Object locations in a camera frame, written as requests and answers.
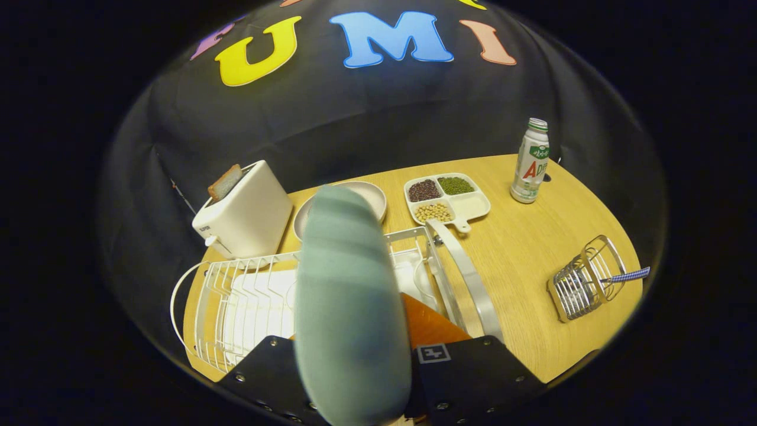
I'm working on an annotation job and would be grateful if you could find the white divided dish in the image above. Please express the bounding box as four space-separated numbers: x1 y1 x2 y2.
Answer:
404 172 492 234

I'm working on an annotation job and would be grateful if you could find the pale green plate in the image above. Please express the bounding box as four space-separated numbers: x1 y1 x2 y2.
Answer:
294 185 413 426

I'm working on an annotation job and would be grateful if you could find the white wire dish rack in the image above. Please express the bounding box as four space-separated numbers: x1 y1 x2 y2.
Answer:
170 219 505 375

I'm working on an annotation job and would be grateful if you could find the beige round plate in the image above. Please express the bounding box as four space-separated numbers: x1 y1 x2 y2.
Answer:
293 180 388 240

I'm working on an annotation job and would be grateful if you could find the blue checked handle spoon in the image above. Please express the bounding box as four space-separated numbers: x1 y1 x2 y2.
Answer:
600 266 651 285

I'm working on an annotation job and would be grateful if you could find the white drain tray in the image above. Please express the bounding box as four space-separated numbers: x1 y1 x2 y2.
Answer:
222 248 438 356

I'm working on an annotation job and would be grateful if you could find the metal wire basket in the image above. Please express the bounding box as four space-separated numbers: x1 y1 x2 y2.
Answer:
547 235 627 323

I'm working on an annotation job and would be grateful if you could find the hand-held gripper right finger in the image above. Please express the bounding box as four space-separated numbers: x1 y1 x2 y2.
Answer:
401 293 548 426

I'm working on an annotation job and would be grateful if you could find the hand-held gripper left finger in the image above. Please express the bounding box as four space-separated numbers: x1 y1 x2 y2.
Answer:
216 335 329 426

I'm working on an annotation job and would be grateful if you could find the pile of dark red beans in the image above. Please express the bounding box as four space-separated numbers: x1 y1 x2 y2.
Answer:
408 179 442 202

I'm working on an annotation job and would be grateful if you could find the white drink bottle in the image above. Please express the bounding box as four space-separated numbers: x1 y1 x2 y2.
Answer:
510 118 551 204

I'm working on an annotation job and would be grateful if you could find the pile of green beans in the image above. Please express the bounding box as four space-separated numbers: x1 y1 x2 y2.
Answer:
438 176 475 196

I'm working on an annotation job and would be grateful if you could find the white toaster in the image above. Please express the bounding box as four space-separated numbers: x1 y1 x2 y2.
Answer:
192 160 294 261

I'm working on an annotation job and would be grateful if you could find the brown toast slice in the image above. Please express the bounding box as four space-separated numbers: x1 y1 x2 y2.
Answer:
208 164 244 202

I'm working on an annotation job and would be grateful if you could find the pile of yellow soybeans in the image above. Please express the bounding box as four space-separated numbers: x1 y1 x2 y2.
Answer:
415 202 453 224

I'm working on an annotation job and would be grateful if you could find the black backdrop cloth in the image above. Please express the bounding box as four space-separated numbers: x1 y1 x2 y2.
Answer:
98 0 669 356

